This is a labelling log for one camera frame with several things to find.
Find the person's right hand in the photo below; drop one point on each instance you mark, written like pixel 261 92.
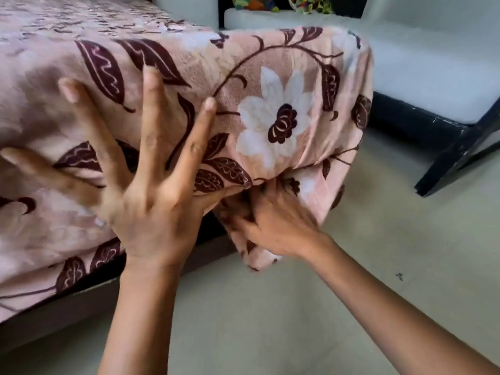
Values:
pixel 281 222

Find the dark wooden bed frame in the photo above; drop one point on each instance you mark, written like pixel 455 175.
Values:
pixel 58 316

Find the pink floral bed sheet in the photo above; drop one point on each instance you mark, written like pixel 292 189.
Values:
pixel 273 66

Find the person's right forearm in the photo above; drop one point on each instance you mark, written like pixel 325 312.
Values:
pixel 390 316

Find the black framed white daybed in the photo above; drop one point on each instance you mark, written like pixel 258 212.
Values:
pixel 422 66

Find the person's left hand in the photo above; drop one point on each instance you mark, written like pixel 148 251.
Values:
pixel 152 218

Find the person's left forearm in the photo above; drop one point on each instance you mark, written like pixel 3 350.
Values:
pixel 140 324

